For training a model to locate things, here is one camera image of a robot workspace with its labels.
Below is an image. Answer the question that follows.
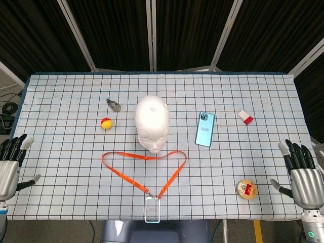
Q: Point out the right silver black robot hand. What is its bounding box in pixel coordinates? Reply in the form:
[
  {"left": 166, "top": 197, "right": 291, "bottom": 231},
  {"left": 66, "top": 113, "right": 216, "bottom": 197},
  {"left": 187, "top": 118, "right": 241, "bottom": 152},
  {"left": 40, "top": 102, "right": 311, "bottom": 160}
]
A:
[{"left": 270, "top": 139, "right": 324, "bottom": 210}]

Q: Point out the red and yellow ball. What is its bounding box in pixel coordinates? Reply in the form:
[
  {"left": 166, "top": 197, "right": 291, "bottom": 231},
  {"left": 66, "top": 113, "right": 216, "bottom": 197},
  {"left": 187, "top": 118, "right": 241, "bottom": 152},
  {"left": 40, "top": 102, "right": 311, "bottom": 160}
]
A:
[{"left": 100, "top": 117, "right": 113, "bottom": 130}]

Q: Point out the white box with red end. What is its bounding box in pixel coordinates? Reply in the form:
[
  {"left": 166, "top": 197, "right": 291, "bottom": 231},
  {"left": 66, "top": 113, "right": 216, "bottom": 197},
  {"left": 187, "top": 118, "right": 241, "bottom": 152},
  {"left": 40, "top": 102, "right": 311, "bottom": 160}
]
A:
[{"left": 237, "top": 110, "right": 254, "bottom": 126}]

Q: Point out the teal blue smartphone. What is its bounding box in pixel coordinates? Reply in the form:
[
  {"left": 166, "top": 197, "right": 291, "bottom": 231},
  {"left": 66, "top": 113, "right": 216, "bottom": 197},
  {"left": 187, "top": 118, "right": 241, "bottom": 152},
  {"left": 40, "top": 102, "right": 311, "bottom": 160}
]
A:
[{"left": 194, "top": 111, "right": 216, "bottom": 147}]

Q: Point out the round wooden disc red label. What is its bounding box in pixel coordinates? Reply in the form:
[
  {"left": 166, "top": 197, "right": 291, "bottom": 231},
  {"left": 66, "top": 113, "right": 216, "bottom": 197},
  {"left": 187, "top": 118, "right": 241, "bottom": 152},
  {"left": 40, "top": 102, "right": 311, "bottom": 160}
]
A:
[{"left": 236, "top": 179, "right": 258, "bottom": 201}]

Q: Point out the blue grid checkered tablecloth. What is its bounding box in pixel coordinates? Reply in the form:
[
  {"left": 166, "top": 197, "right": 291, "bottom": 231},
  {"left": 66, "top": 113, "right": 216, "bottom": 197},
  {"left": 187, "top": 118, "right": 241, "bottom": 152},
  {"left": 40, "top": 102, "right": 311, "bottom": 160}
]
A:
[{"left": 5, "top": 71, "right": 322, "bottom": 222}]

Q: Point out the orange lanyard strap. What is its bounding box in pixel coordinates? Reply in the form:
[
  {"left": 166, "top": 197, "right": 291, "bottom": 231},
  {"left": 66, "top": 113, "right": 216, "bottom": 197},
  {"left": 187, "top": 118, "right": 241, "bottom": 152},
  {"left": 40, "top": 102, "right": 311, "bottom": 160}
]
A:
[{"left": 101, "top": 150, "right": 188, "bottom": 200}]

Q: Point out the green cable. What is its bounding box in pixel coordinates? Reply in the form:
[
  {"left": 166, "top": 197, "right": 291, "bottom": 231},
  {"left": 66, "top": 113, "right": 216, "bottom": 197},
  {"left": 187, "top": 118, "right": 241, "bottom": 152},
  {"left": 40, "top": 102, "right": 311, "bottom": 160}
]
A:
[{"left": 212, "top": 220, "right": 223, "bottom": 243}]

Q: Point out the black screen panel white frame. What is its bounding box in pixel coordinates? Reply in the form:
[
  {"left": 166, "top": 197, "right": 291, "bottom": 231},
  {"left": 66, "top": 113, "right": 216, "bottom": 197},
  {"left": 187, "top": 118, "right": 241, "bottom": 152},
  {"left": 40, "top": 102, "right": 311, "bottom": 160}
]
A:
[
  {"left": 293, "top": 37, "right": 324, "bottom": 144},
  {"left": 215, "top": 0, "right": 324, "bottom": 76},
  {"left": 151, "top": 0, "right": 244, "bottom": 72},
  {"left": 64, "top": 0, "right": 155, "bottom": 72},
  {"left": 0, "top": 0, "right": 96, "bottom": 86}
]

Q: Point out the blue-grey robot torso base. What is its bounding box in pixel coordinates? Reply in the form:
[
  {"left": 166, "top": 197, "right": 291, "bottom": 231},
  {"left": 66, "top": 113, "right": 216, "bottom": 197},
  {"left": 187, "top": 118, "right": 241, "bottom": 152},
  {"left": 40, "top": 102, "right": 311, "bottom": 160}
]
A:
[{"left": 101, "top": 219, "right": 211, "bottom": 243}]

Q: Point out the white foam mannequin head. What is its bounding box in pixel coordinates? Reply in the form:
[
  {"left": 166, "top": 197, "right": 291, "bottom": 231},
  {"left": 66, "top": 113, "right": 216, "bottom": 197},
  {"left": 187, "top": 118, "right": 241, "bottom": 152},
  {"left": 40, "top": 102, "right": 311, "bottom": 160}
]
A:
[{"left": 134, "top": 95, "right": 170, "bottom": 154}]

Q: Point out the clear plastic badge holder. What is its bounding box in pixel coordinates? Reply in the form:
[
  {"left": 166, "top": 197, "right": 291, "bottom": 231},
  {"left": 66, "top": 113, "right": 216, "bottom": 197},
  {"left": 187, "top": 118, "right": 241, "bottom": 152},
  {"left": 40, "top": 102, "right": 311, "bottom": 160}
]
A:
[{"left": 145, "top": 196, "right": 160, "bottom": 223}]

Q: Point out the black power adapter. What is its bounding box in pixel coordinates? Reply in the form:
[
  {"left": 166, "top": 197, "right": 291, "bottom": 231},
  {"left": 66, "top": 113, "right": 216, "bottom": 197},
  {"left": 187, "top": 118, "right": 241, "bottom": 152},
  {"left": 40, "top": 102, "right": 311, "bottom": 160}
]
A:
[{"left": 0, "top": 113, "right": 15, "bottom": 135}]

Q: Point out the coiled black cable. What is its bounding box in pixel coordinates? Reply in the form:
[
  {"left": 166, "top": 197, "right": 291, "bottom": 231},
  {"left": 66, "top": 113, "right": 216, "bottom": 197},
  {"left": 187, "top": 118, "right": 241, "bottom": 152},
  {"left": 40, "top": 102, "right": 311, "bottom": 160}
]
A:
[{"left": 2, "top": 101, "right": 20, "bottom": 115}]

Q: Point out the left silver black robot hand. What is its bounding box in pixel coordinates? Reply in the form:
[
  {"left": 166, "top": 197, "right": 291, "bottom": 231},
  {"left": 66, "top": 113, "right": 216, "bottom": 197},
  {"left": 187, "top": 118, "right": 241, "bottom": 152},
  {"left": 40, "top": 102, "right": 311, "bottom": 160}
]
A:
[{"left": 0, "top": 134, "right": 42, "bottom": 202}]

